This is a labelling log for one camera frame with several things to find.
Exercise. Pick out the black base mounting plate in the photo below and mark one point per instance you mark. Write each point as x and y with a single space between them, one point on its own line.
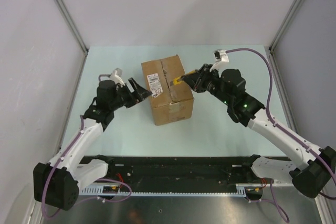
181 175

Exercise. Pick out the brown cardboard express box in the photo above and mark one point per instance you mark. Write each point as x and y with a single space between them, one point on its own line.
169 103

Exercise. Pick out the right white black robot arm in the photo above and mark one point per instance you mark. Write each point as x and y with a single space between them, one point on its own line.
309 167

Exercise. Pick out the left aluminium frame post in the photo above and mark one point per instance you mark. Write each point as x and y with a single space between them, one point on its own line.
71 25

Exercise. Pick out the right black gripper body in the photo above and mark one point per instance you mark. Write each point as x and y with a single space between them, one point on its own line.
208 79

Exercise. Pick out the right aluminium side rail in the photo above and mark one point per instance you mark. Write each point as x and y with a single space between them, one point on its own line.
281 89

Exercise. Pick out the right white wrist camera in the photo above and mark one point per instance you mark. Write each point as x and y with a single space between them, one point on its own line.
221 59

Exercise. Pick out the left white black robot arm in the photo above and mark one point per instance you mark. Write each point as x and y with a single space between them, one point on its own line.
58 182

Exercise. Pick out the yellow utility knife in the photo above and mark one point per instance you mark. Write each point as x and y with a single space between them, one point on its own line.
179 80

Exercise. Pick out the white slotted cable duct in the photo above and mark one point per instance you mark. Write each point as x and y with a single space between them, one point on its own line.
97 190

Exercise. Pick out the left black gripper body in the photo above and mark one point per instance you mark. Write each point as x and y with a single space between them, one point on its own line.
124 96

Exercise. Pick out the right aluminium frame post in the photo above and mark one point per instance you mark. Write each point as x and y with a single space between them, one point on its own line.
292 11

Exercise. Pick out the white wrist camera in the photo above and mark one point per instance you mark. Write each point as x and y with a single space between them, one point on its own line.
221 59
116 75

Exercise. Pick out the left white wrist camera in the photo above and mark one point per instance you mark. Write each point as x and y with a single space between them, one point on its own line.
116 75

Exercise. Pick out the aluminium frame post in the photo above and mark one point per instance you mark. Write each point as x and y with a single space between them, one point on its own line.
71 25
292 11

